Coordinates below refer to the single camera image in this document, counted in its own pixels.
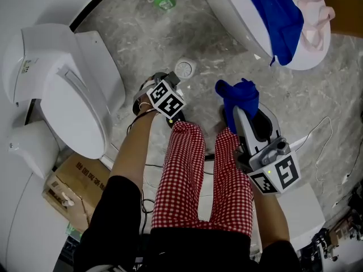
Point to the white egg-shaped toilet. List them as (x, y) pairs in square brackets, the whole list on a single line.
[(31, 149)]

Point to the round white brush holder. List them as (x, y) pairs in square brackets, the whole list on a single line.
[(185, 68)]

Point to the tall green bottle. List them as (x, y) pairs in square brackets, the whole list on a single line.
[(73, 229)]

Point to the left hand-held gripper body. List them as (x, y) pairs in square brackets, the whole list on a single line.
[(167, 101)]

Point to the person's left forearm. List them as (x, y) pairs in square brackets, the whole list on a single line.
[(133, 146)]

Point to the large torn cardboard box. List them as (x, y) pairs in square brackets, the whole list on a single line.
[(82, 180)]

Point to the plain brown cardboard box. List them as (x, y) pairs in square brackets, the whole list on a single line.
[(348, 10)]

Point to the person's right forearm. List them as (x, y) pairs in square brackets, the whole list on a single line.
[(272, 222)]

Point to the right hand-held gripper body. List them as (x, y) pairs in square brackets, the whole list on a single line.
[(280, 171)]

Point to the person's left black slipper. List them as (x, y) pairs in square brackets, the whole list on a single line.
[(177, 122)]

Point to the small white bottle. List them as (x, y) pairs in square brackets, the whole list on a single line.
[(66, 200)]

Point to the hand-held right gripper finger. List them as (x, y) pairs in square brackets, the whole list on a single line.
[(275, 132), (245, 132)]

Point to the white flat-lid smart toilet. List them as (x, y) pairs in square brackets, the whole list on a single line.
[(235, 10)]

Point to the squat green bottle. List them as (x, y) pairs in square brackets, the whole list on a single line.
[(164, 1)]

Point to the white toilet with tank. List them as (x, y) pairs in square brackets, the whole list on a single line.
[(71, 109)]

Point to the long blue cloth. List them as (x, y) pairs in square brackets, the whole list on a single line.
[(275, 18)]

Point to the white rectangular platform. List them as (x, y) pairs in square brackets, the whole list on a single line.
[(303, 217)]

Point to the red checked trousers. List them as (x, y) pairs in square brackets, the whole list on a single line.
[(184, 180)]

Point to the person's black shirt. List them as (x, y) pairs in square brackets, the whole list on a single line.
[(198, 254)]

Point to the dark window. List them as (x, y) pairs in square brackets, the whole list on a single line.
[(66, 254)]

